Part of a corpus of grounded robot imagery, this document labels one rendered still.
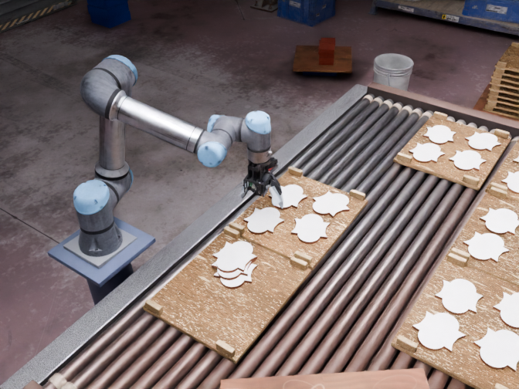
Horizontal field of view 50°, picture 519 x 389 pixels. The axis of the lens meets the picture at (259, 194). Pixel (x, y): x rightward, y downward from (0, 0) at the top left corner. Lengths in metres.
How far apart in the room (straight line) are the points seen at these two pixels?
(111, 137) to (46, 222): 1.83
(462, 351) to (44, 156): 3.32
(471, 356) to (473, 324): 0.11
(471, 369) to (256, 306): 0.62
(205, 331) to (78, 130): 3.07
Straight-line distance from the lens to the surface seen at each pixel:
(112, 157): 1.95
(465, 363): 1.66
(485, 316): 1.79
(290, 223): 1.97
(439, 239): 2.01
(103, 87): 1.69
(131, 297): 1.81
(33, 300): 3.22
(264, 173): 1.82
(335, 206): 2.03
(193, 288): 1.77
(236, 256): 1.80
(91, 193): 1.93
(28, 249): 3.52
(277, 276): 1.78
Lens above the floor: 2.24
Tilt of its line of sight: 39 degrees down
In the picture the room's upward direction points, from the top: 2 degrees counter-clockwise
